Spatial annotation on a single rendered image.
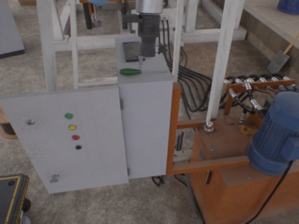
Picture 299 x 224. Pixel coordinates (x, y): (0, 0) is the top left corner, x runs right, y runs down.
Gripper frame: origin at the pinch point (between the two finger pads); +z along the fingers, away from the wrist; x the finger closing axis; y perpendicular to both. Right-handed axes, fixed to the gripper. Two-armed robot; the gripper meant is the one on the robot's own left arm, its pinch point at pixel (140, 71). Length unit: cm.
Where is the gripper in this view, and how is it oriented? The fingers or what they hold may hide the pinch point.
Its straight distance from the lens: 88.6
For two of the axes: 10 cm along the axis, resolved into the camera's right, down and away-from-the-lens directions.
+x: -1.5, -4.7, 8.7
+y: 9.9, -0.3, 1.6
